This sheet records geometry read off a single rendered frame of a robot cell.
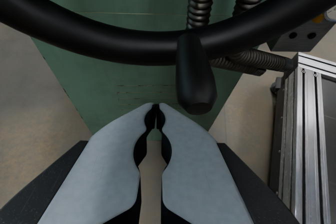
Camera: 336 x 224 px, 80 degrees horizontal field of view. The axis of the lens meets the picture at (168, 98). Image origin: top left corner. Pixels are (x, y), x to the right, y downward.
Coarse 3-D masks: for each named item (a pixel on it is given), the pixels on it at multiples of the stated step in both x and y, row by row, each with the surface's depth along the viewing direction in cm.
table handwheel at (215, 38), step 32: (0, 0) 11; (32, 0) 12; (288, 0) 13; (320, 0) 12; (32, 32) 13; (64, 32) 14; (96, 32) 14; (128, 32) 15; (160, 32) 16; (224, 32) 15; (256, 32) 14; (160, 64) 16
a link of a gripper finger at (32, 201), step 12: (84, 144) 9; (60, 156) 8; (72, 156) 8; (48, 168) 7; (60, 168) 7; (36, 180) 7; (48, 180) 7; (60, 180) 7; (24, 192) 6; (36, 192) 6; (48, 192) 6; (12, 204) 6; (24, 204) 6; (36, 204) 6; (48, 204) 6; (0, 216) 6; (12, 216) 6; (24, 216) 6; (36, 216) 6
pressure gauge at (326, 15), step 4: (332, 8) 28; (324, 12) 28; (328, 12) 28; (332, 12) 28; (320, 16) 31; (324, 16) 28; (328, 16) 29; (332, 16) 29; (312, 20) 32; (316, 20) 32; (320, 20) 31; (328, 20) 29; (332, 20) 29
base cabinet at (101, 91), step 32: (64, 0) 31; (96, 0) 31; (128, 0) 31; (160, 0) 32; (224, 0) 32; (64, 64) 43; (96, 64) 43; (128, 64) 43; (96, 96) 53; (128, 96) 54; (160, 96) 55; (224, 96) 57; (96, 128) 70
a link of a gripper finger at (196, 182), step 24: (168, 120) 10; (192, 120) 10; (168, 144) 9; (192, 144) 9; (216, 144) 9; (168, 168) 8; (192, 168) 8; (216, 168) 8; (168, 192) 7; (192, 192) 7; (216, 192) 7; (168, 216) 6; (192, 216) 6; (216, 216) 6; (240, 216) 6
